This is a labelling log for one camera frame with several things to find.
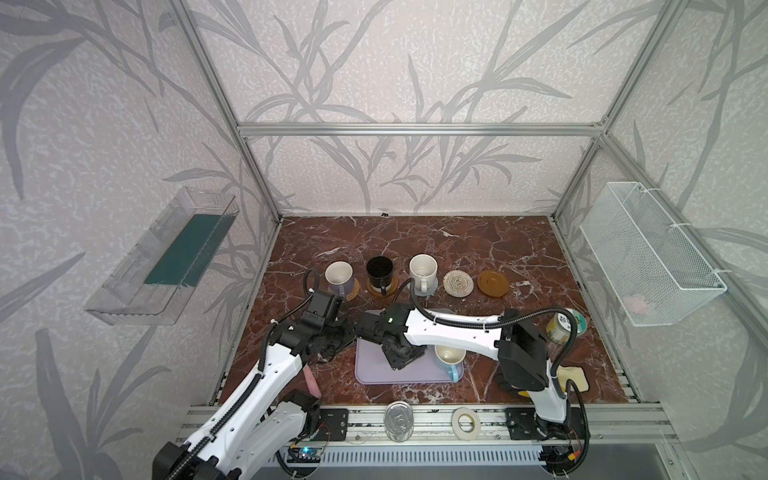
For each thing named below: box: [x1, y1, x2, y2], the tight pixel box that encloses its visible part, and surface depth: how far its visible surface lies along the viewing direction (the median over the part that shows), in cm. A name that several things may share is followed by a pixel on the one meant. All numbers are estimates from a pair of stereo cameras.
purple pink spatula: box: [302, 365, 322, 399], surface depth 80 cm
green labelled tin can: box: [546, 308, 588, 344], surface depth 86 cm
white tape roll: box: [451, 407, 481, 441], surface depth 75 cm
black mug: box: [366, 256, 394, 296], surface depth 94 cm
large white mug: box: [409, 253, 439, 294], surface depth 96 cm
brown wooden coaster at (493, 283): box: [477, 269, 509, 298], surface depth 102 cm
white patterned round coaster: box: [442, 270, 475, 299], surface depth 101 cm
